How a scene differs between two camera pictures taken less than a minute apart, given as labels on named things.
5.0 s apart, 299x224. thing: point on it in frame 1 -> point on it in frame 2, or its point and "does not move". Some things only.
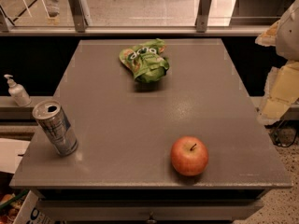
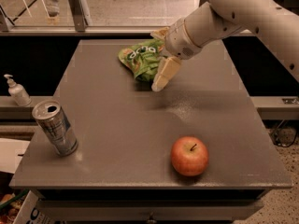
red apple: x=189 y=156 does not move
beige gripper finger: x=268 y=36 -> x=160 y=34
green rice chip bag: x=147 y=60 does not move
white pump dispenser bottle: x=19 y=92 does not move
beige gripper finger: x=281 y=92 -> x=169 y=66
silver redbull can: x=53 y=119 does not move
